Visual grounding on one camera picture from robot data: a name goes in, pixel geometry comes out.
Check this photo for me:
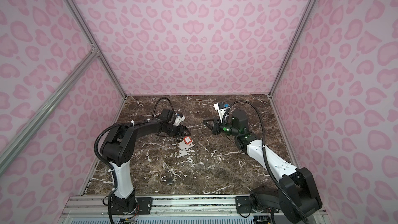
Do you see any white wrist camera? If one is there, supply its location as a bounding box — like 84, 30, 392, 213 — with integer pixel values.
173, 113, 186, 126
214, 102, 230, 122

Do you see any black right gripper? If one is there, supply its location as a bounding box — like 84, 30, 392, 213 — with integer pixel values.
203, 117, 241, 137

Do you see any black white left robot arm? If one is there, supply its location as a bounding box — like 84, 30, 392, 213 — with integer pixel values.
94, 109, 191, 215

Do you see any aluminium diagonal frame bar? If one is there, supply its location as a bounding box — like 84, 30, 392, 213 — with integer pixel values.
1, 49, 98, 175

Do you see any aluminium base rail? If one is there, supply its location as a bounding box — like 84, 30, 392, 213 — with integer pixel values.
58, 194, 327, 224

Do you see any small black padlock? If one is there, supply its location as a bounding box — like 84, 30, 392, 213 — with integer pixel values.
160, 175, 176, 185

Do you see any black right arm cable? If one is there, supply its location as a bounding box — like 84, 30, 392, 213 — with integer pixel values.
221, 100, 312, 224

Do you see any red padlock with steel shackle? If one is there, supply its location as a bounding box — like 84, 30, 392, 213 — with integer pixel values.
183, 136, 192, 145

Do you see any aluminium corner frame post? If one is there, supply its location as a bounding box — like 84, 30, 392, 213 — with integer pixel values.
268, 0, 319, 98
63, 0, 127, 100

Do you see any aluminium corner frame post right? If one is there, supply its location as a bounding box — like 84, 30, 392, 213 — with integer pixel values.
268, 0, 319, 98

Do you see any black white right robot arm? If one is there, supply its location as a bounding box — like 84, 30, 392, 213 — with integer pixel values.
203, 110, 322, 224

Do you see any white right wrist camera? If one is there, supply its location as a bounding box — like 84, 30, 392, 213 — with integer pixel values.
214, 102, 230, 122

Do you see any aluminium corner frame post left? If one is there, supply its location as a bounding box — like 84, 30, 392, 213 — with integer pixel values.
63, 0, 127, 100

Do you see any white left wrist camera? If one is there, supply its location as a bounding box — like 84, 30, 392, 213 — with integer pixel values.
173, 113, 186, 126

